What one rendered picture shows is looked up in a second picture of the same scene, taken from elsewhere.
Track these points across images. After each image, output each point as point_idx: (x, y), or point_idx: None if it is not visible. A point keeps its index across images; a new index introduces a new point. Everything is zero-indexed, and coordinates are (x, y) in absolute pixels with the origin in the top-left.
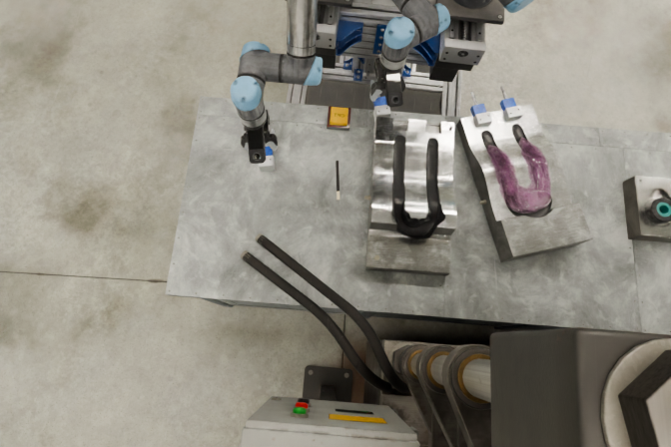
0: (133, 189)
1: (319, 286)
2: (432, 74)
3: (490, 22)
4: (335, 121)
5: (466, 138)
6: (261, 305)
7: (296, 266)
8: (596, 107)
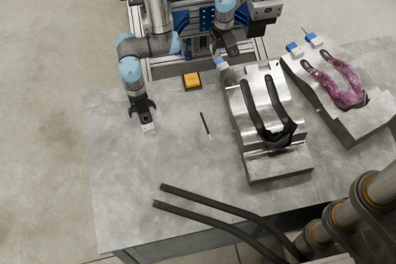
0: (31, 196)
1: (220, 206)
2: (248, 33)
3: None
4: (190, 83)
5: (290, 68)
6: (167, 256)
7: (197, 197)
8: (366, 34)
